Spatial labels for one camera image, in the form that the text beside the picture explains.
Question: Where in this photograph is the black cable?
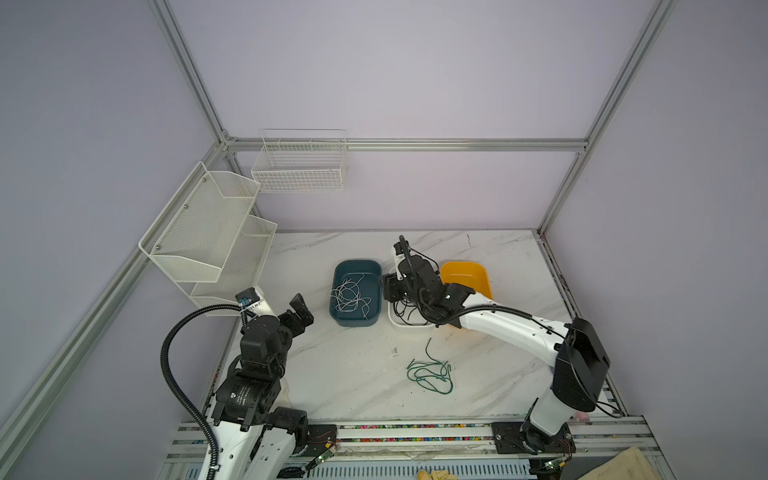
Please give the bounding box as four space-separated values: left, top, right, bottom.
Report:
392 299 430 326

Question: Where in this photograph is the white plastic bin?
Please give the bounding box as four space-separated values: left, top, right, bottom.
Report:
382 266 436 330

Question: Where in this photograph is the white cable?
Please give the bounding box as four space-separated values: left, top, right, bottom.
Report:
331 272 374 319

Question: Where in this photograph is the yellow plastic bin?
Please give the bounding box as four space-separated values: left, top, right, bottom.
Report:
440 261 493 299

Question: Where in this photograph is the teal plastic bin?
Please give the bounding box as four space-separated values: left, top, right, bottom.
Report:
329 259 382 328

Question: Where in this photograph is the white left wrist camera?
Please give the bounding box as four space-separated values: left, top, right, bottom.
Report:
235 287 275 318

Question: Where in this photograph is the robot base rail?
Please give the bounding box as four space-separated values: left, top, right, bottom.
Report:
161 416 667 480

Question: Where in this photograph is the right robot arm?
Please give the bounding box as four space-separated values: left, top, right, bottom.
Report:
380 236 610 454

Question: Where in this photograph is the white wire basket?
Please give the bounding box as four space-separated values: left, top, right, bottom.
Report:
251 129 348 193

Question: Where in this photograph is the white mesh two-tier shelf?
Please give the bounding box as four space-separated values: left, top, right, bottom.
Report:
138 165 277 308

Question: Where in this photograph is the green cable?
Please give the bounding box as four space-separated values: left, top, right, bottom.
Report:
406 338 455 396

